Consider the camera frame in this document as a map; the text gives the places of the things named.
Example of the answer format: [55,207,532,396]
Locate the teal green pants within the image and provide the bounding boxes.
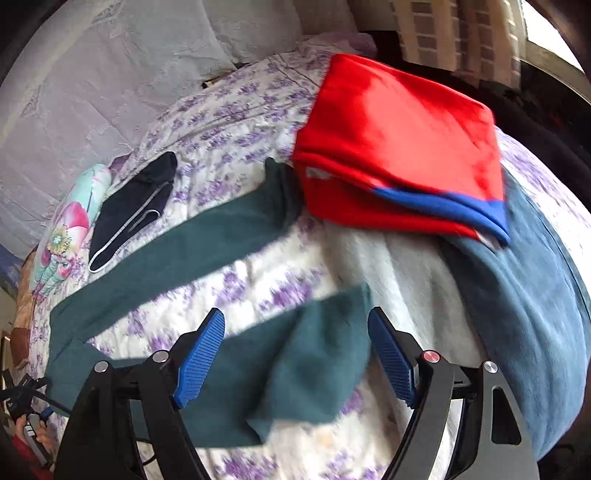
[46,159,370,448]

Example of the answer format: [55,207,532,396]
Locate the brown orange cushion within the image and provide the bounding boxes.
[10,248,37,369]

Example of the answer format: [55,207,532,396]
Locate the grey blue fleece blanket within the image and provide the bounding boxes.
[441,172,590,458]

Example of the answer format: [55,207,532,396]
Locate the light grey blanket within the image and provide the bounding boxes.
[325,223,485,367]

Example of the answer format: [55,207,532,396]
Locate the floral turquoise pink folded quilt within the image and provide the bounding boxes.
[29,164,112,298]

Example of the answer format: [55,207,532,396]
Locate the navy folded garment white trim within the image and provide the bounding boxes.
[88,152,177,273]

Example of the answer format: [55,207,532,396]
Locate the red garment with blue trim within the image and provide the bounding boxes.
[293,54,510,246]

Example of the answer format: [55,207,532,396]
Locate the purple floral bedspread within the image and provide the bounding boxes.
[15,34,591,480]

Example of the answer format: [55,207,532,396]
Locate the white embroidered pillow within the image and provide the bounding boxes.
[1,1,232,257]

